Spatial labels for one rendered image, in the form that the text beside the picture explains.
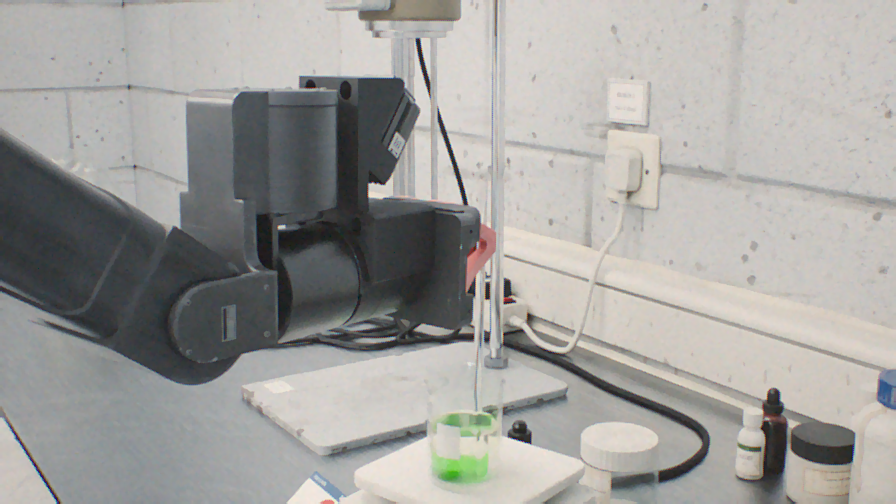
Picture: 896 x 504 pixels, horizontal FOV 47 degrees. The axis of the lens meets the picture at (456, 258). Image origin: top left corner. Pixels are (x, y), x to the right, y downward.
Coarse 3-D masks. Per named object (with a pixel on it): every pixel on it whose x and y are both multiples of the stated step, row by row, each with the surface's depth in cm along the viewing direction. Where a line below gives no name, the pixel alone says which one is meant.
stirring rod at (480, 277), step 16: (480, 192) 65; (480, 208) 65; (480, 272) 66; (480, 288) 66; (480, 304) 66; (480, 320) 67; (480, 336) 67; (480, 352) 67; (480, 368) 67; (480, 384) 68
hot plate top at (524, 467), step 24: (408, 456) 72; (504, 456) 72; (528, 456) 72; (552, 456) 72; (360, 480) 69; (384, 480) 68; (408, 480) 68; (504, 480) 68; (528, 480) 68; (552, 480) 68; (576, 480) 70
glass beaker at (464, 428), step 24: (432, 384) 66; (456, 384) 65; (432, 408) 66; (456, 408) 65; (480, 408) 65; (432, 432) 67; (456, 432) 66; (480, 432) 66; (432, 456) 67; (456, 456) 66; (480, 456) 66; (432, 480) 68; (456, 480) 66; (480, 480) 66
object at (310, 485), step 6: (306, 486) 80; (312, 486) 80; (318, 486) 79; (300, 492) 80; (306, 492) 80; (312, 492) 79; (318, 492) 79; (324, 492) 78; (294, 498) 80; (300, 498) 80; (306, 498) 79; (312, 498) 79; (318, 498) 78; (324, 498) 78; (330, 498) 78
